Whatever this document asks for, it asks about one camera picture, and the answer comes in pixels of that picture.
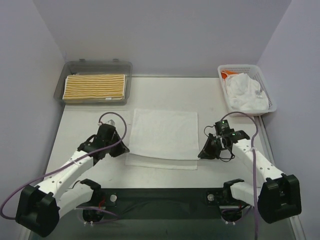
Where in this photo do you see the clear grey plastic container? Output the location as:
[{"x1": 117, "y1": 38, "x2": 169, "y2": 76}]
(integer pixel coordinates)
[{"x1": 53, "y1": 59, "x2": 133, "y2": 106}]

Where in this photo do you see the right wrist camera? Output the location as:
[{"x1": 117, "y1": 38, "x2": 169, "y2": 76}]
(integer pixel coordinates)
[{"x1": 214, "y1": 120, "x2": 235, "y2": 136}]

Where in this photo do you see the plain white towel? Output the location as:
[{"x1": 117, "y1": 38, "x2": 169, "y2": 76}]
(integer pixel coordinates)
[{"x1": 125, "y1": 108, "x2": 200, "y2": 171}]

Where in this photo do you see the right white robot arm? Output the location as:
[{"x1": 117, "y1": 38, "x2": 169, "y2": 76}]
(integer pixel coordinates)
[{"x1": 198, "y1": 129, "x2": 302, "y2": 224}]

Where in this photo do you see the yellow white striped towel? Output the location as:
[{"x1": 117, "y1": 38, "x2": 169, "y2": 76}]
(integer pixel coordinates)
[{"x1": 62, "y1": 74, "x2": 126, "y2": 101}]

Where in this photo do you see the white towel in basket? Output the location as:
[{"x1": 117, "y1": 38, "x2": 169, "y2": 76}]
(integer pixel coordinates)
[{"x1": 224, "y1": 73, "x2": 270, "y2": 112}]

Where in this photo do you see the aluminium frame rail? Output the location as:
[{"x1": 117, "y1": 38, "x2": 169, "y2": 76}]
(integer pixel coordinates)
[{"x1": 254, "y1": 117, "x2": 298, "y2": 221}]

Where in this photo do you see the white plastic basket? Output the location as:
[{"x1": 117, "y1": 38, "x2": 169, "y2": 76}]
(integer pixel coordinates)
[{"x1": 217, "y1": 64, "x2": 277, "y2": 116}]

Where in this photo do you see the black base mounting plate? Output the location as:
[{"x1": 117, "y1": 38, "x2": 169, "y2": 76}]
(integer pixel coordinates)
[{"x1": 71, "y1": 187, "x2": 252, "y2": 208}]

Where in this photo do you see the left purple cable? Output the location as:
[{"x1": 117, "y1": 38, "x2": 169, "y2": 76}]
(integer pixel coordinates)
[{"x1": 0, "y1": 111, "x2": 129, "y2": 222}]

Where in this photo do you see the orange cloth in basket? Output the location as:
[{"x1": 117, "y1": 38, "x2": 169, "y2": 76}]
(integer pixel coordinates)
[{"x1": 220, "y1": 69, "x2": 234, "y2": 81}]

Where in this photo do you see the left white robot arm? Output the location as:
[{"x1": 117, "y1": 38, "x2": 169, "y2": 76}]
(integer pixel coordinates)
[{"x1": 15, "y1": 123, "x2": 130, "y2": 237}]

